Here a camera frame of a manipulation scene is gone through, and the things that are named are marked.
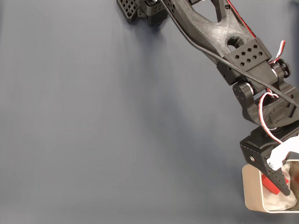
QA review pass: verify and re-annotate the red cube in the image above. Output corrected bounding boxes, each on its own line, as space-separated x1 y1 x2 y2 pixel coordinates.
260 173 290 196

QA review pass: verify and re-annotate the white crumpled tissue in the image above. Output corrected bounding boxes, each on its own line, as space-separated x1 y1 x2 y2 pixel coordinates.
261 163 299 213

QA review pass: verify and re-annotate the white red servo cable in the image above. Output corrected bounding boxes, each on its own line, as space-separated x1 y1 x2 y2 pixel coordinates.
257 91 290 145
221 0 289 65

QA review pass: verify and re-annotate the camera board on white mount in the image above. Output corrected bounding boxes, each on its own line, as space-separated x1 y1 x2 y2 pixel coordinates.
266 126 299 172

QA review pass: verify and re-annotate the black camera cable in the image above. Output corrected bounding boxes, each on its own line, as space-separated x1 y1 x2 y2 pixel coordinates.
151 0 299 115

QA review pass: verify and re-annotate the beige metal box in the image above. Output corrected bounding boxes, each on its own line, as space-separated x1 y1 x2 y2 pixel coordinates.
239 157 299 215

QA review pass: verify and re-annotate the dark grey table mat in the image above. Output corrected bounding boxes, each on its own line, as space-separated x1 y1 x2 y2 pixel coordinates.
0 0 299 224

